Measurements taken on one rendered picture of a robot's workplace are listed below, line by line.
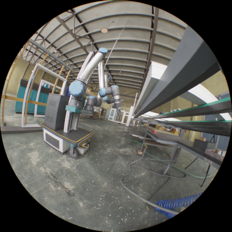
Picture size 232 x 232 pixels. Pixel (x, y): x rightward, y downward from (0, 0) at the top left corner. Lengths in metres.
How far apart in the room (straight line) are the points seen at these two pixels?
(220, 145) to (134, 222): 6.58
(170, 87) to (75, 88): 0.72
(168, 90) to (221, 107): 0.24
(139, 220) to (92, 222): 0.35
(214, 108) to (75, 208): 0.96
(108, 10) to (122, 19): 1.45
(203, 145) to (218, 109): 0.69
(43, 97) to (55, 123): 2.64
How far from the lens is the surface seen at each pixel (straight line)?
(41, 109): 3.75
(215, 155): 0.85
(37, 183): 0.92
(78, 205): 0.76
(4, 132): 1.88
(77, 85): 0.75
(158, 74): 0.25
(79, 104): 0.92
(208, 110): 0.37
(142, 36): 8.51
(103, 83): 0.97
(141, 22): 7.94
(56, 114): 1.16
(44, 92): 3.69
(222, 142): 6.85
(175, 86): 0.15
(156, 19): 5.71
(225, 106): 0.34
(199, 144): 1.03
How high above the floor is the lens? 0.73
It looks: level
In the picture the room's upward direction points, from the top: 14 degrees clockwise
